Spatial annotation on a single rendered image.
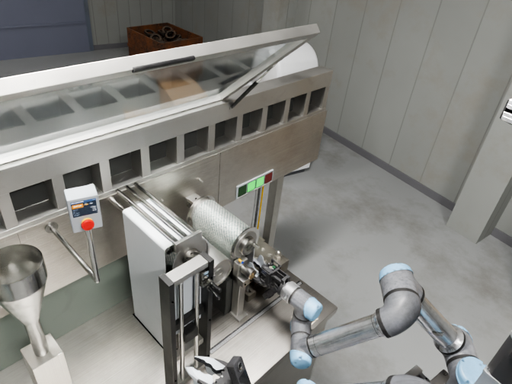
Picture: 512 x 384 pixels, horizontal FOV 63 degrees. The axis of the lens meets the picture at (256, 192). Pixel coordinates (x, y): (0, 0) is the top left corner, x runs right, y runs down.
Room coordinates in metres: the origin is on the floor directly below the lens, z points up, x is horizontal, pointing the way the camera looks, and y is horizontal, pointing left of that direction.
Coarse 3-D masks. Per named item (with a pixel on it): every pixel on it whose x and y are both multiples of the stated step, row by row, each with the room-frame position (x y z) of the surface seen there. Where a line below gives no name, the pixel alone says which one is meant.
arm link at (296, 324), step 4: (292, 320) 1.02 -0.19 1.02; (296, 320) 1.00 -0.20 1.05; (300, 320) 0.99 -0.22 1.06; (308, 320) 0.99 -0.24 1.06; (292, 324) 1.00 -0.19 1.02; (296, 324) 0.99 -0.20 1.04; (300, 324) 0.99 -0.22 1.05; (304, 324) 0.99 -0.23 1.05; (308, 324) 0.99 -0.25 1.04; (292, 328) 0.98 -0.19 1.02; (296, 328) 0.97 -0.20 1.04; (300, 328) 0.97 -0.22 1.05; (304, 328) 0.97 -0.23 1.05; (308, 328) 0.97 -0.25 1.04; (292, 332) 0.96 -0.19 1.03; (308, 332) 0.96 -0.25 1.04
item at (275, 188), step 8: (272, 184) 2.09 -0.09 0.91; (280, 184) 2.09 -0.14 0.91; (272, 192) 2.08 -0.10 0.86; (280, 192) 2.10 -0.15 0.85; (272, 200) 2.08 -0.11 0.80; (272, 208) 2.07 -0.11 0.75; (272, 216) 2.07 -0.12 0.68; (264, 224) 2.10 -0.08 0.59; (272, 224) 2.07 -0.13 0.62; (264, 232) 2.09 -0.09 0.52; (272, 232) 2.08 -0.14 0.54; (272, 240) 2.09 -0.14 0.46
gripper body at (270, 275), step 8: (264, 264) 1.16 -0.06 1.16; (272, 264) 1.17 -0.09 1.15; (264, 272) 1.13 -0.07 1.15; (272, 272) 1.12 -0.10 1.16; (280, 272) 1.13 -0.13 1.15; (264, 280) 1.12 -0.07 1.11; (272, 280) 1.12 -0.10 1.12; (280, 280) 1.10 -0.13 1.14; (288, 280) 1.10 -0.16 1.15; (280, 288) 1.07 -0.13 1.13
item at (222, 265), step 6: (210, 246) 1.15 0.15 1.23; (210, 252) 1.11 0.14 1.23; (216, 252) 1.12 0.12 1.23; (216, 258) 1.09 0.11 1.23; (222, 258) 1.09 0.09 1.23; (228, 258) 1.11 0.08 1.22; (216, 264) 1.06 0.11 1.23; (222, 264) 1.09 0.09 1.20; (228, 264) 1.11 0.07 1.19; (216, 270) 1.07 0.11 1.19; (222, 270) 1.09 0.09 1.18; (228, 270) 1.11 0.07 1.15; (216, 276) 1.06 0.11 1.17; (222, 276) 1.09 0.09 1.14; (216, 282) 1.07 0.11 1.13
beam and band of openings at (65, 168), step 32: (256, 96) 1.64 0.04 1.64; (288, 96) 1.80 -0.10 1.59; (320, 96) 2.04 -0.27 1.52; (128, 128) 1.22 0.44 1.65; (160, 128) 1.29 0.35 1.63; (192, 128) 1.39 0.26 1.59; (224, 128) 1.61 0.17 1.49; (256, 128) 1.70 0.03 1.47; (32, 160) 0.97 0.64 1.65; (64, 160) 1.03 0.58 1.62; (96, 160) 1.10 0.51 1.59; (128, 160) 1.27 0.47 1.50; (160, 160) 1.36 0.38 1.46; (192, 160) 1.39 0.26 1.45; (0, 192) 0.89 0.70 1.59; (32, 192) 1.01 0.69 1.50; (0, 224) 0.91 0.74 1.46; (32, 224) 0.93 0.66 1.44
